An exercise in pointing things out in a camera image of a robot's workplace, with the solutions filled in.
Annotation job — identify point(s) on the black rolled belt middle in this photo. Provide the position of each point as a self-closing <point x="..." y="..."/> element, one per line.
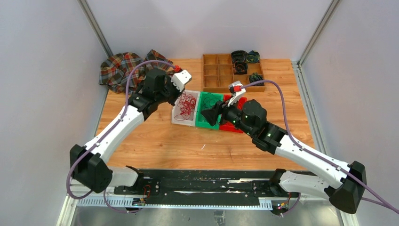
<point x="240" y="67"/>

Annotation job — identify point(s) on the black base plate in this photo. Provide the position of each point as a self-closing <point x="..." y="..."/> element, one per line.
<point x="232" y="188"/>

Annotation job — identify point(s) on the black rolled belt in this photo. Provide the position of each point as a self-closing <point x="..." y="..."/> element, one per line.
<point x="240" y="67"/>
<point x="239" y="56"/>

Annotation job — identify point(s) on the black rolled belt top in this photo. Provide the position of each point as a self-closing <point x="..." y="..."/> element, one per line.
<point x="239" y="56"/>

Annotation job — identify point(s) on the red plastic bin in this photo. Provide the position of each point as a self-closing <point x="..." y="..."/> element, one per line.
<point x="227" y="126"/>

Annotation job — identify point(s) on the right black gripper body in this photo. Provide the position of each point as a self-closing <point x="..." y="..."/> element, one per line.
<point x="231" y="114"/>

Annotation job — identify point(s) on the white plastic bin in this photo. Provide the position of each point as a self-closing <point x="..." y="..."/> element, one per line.
<point x="185" y="110"/>

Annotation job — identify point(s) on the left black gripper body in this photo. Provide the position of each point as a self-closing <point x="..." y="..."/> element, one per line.
<point x="170" y="94"/>

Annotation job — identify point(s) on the green rolled belt lower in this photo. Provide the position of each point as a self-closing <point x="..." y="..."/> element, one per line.
<point x="254" y="78"/>

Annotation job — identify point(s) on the wooden compartment tray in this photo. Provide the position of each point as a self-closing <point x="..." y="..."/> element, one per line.
<point x="217" y="73"/>

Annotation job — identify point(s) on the green plastic bin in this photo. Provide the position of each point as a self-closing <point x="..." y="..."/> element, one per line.
<point x="206" y="100"/>

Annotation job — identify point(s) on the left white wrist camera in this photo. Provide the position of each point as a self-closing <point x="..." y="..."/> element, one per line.
<point x="181" y="79"/>

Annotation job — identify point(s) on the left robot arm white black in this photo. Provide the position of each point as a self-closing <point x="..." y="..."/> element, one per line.
<point x="89" y="162"/>

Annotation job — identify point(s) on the blue green rolled belt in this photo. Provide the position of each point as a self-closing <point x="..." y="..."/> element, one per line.
<point x="253" y="57"/>

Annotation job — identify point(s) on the plaid cloth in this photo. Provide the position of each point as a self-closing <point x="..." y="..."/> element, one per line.
<point x="115" y="70"/>

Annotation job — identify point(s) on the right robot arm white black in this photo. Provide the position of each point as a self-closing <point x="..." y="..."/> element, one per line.
<point x="337" y="181"/>

